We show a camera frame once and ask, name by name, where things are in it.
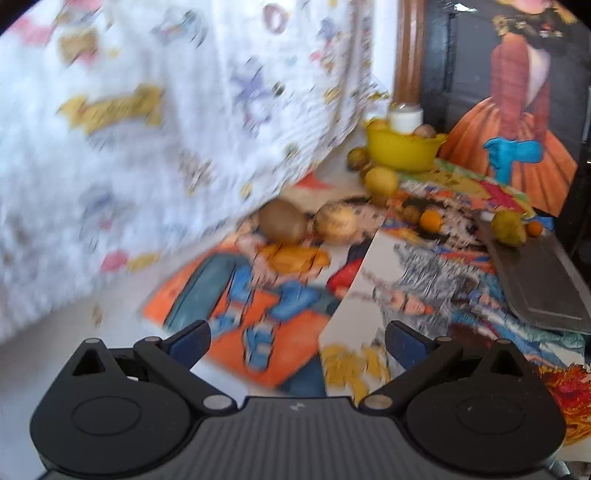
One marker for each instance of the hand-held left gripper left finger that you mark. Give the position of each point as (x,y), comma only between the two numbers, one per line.
(191,344)

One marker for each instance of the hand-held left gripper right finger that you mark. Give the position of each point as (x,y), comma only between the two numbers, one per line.
(402,344)

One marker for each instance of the orange tangerine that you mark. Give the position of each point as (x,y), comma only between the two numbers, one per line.
(430,220)

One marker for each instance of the small brown kiwi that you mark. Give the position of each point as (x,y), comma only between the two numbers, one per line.
(410,215)

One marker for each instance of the striped pepino melon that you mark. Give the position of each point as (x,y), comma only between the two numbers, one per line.
(336,224)

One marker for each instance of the large brown kiwi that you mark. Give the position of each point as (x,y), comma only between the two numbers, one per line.
(282,221)

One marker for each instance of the metal tray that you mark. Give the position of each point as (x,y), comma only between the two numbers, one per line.
(540,277)

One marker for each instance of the cartoon boy orange poster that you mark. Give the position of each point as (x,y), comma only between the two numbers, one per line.
(286,263)

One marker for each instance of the yellow-green mango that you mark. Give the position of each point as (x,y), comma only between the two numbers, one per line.
(508,227)

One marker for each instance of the round yellow fruit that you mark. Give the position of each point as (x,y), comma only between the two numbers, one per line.
(381,181)

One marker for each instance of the yellow bear poster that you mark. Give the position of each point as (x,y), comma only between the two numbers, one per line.
(461,182)

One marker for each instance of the small orange kumquat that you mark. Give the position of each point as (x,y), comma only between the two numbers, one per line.
(534,228)

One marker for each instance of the white printed cloth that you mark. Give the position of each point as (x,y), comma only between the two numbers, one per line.
(138,161)

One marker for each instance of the brown oval fruit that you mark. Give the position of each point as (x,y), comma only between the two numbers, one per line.
(358,159)

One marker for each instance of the yellow plastic bowl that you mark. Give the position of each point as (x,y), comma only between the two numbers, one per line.
(401,152)

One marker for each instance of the wrinkled brown walnut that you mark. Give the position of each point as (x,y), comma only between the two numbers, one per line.
(424,131)

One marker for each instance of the white cup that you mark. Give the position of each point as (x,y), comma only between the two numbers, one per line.
(405,121)

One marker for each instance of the black door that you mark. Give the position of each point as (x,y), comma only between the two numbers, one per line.
(443,69)

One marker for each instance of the wall poster orange dress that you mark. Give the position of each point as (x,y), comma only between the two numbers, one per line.
(521,138)

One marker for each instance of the brown wooden post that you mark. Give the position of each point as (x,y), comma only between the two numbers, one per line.
(410,55)

